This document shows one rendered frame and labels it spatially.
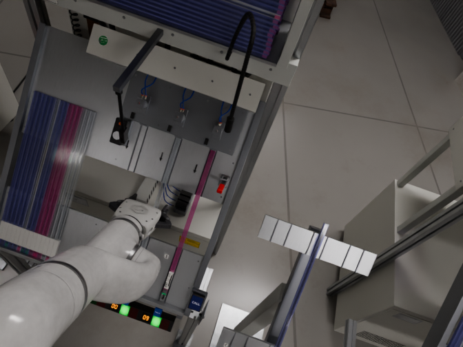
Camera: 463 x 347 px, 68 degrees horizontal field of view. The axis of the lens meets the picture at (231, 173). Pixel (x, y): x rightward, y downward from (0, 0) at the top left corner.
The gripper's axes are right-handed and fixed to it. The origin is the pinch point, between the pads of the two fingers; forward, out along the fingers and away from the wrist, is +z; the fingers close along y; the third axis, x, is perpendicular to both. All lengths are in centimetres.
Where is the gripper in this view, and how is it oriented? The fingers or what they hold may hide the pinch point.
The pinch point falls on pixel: (149, 204)
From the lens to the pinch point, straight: 98.2
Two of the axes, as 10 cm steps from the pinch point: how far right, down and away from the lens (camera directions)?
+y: -9.4, -3.4, 0.1
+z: 1.2, -3.0, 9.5
